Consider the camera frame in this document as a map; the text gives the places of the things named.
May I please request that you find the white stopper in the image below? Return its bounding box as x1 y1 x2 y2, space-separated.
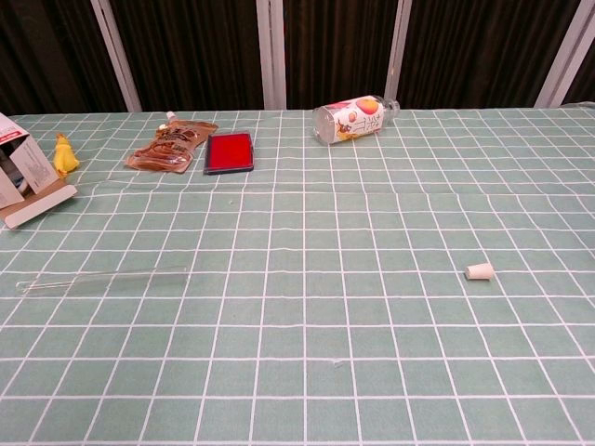
465 262 495 282

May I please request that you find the transparent glass test tube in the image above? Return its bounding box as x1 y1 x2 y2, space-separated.
15 268 191 295

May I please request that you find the green checked tablecloth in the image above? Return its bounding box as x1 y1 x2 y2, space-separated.
0 107 595 446

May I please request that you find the red ink pad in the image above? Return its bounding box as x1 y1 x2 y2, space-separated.
203 131 256 177

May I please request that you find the clear bottle with mango label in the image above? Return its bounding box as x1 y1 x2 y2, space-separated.
311 94 402 146

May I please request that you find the brown spout pouch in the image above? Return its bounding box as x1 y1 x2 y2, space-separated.
125 111 219 174

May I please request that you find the dark curtain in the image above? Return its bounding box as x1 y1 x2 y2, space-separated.
0 0 595 115

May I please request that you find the yellow rubber toy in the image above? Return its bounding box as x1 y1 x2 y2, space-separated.
53 133 81 178

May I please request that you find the white cardboard box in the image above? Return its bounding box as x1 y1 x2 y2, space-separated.
0 111 79 230

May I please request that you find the white frame post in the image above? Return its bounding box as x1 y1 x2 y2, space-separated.
256 0 287 111
384 0 413 106
534 0 595 108
90 0 143 113

